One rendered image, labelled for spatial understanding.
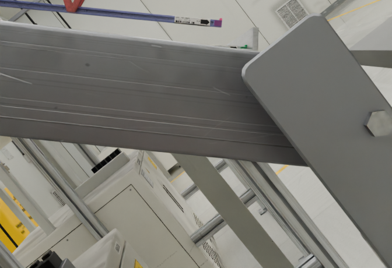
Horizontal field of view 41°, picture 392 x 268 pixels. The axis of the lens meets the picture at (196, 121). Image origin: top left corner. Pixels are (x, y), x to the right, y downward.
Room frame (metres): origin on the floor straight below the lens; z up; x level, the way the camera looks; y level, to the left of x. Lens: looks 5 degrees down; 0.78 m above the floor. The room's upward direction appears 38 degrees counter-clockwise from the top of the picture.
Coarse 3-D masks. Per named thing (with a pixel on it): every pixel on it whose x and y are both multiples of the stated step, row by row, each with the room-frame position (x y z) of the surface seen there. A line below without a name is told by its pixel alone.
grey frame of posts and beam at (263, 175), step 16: (240, 160) 0.99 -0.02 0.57; (256, 176) 0.99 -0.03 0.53; (272, 176) 0.99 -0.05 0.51; (272, 192) 0.99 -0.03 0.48; (288, 192) 0.99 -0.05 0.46; (288, 208) 1.00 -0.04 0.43; (304, 224) 1.00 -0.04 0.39; (0, 240) 1.02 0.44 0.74; (304, 240) 0.99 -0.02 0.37; (320, 240) 0.99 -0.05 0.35; (0, 256) 0.98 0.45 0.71; (320, 256) 0.99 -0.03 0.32; (336, 256) 0.99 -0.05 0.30
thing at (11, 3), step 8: (0, 0) 0.88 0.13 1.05; (8, 0) 0.88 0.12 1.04; (24, 8) 0.89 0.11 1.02; (32, 8) 0.88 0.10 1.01; (40, 8) 0.88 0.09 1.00; (48, 8) 0.88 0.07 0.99; (56, 8) 0.88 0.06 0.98; (64, 8) 0.88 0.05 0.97; (80, 8) 0.88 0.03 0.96; (88, 8) 0.88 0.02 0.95; (96, 8) 0.88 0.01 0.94; (112, 16) 0.89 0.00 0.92; (120, 16) 0.88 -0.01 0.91; (128, 16) 0.88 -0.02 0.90; (136, 16) 0.88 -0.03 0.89; (144, 16) 0.88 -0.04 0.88; (152, 16) 0.88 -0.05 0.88; (160, 16) 0.89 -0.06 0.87; (168, 16) 0.89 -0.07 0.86; (216, 24) 0.89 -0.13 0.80
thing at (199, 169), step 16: (176, 160) 1.18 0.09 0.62; (192, 160) 1.18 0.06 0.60; (208, 160) 1.19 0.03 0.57; (192, 176) 1.18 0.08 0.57; (208, 176) 1.19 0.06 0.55; (208, 192) 1.18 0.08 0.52; (224, 192) 1.19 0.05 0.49; (224, 208) 1.18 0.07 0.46; (240, 208) 1.19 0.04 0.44; (240, 224) 1.18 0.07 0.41; (256, 224) 1.19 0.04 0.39; (240, 240) 1.18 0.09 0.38; (256, 240) 1.18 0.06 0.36; (272, 240) 1.19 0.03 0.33; (256, 256) 1.18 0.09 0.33; (272, 256) 1.18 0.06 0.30
